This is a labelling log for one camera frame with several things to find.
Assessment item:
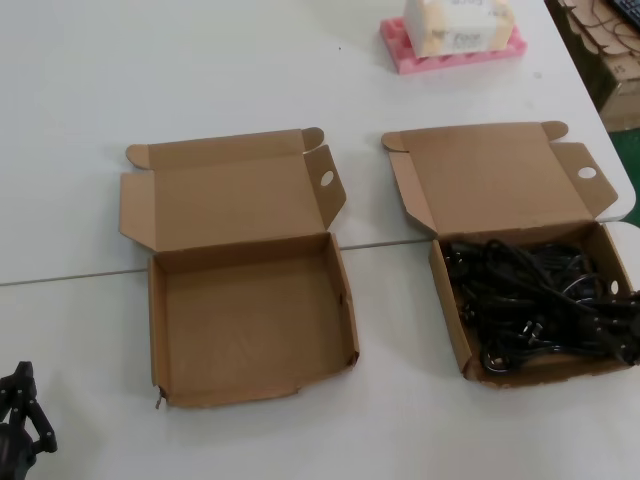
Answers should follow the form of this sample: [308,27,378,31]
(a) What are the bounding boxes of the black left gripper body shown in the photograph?
[0,422,37,472]

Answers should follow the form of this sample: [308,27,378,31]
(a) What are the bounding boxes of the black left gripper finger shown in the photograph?
[0,360,39,417]
[10,402,59,455]

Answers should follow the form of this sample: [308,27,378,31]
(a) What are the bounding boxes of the empty brown cardboard box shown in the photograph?
[118,126,362,412]

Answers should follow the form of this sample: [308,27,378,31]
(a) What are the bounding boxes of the pink foam tray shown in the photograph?
[379,14,530,77]

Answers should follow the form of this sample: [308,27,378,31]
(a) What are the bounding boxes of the white tissue paper pack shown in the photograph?
[403,0,518,58]

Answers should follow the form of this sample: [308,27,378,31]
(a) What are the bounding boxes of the cardboard carton with label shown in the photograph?
[597,54,640,132]

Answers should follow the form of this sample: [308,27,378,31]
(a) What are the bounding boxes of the stacked brown cardboard sheets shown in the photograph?
[544,0,640,76]

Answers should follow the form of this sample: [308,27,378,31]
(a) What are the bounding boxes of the dark keyboard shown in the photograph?
[606,0,640,27]

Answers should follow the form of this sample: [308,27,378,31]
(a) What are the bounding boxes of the black power cord bundle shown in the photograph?
[442,238,632,375]

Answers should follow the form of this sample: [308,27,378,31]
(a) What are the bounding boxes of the brown cardboard box with cords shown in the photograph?
[380,119,640,386]

